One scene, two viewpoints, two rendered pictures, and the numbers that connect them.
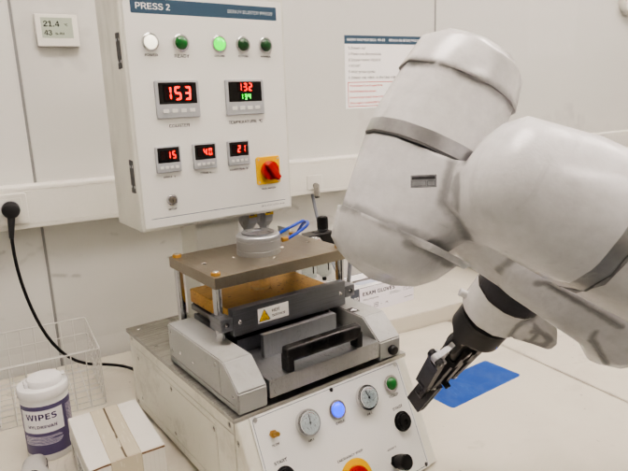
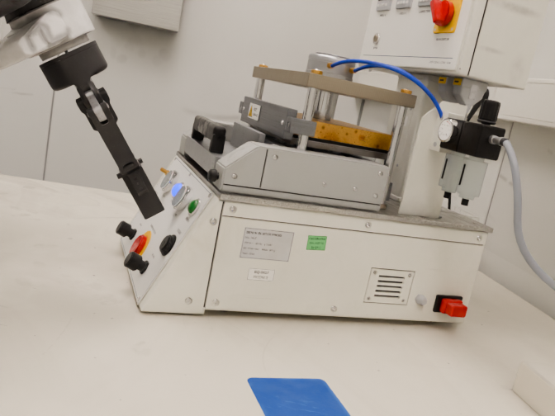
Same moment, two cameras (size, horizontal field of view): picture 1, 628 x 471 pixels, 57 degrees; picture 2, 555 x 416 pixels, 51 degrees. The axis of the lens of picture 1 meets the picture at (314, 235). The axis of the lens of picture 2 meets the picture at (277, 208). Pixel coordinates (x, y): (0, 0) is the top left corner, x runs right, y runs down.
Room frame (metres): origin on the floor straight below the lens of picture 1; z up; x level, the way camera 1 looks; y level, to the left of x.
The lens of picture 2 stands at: (1.22, -0.88, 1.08)
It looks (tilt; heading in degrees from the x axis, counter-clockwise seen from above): 11 degrees down; 104
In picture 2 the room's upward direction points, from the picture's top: 11 degrees clockwise
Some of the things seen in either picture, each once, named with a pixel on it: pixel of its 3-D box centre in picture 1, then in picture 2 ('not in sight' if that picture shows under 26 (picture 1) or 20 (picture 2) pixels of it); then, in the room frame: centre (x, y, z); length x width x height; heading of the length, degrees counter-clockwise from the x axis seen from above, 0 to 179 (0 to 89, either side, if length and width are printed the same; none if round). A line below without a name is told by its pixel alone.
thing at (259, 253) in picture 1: (260, 260); (346, 99); (1.05, 0.10, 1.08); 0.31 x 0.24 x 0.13; 126
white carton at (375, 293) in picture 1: (370, 290); not in sight; (1.60, -0.16, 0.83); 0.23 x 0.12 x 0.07; 122
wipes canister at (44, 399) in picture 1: (47, 413); not in sight; (0.98, 0.51, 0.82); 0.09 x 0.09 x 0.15
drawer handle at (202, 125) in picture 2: (323, 346); (207, 133); (0.86, -0.01, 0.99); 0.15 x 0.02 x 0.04; 126
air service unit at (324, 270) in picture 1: (316, 250); (462, 149); (1.25, 0.00, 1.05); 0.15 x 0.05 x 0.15; 126
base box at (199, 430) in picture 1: (277, 389); (294, 238); (1.02, 0.08, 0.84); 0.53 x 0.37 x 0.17; 36
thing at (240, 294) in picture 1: (264, 282); (321, 115); (1.02, 0.09, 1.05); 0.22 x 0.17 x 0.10; 126
